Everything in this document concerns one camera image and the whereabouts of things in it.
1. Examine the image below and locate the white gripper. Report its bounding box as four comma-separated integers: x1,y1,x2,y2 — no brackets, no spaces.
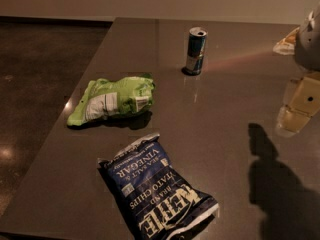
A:
273,6,320,137

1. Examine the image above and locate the blue silver redbull can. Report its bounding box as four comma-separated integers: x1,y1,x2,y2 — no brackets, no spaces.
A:
185,27,208,75

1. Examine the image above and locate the green chip bag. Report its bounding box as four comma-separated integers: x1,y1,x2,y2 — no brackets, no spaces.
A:
67,74,155,126

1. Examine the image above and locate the blue kettle chips bag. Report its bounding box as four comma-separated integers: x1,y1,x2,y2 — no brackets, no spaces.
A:
98,133,219,240

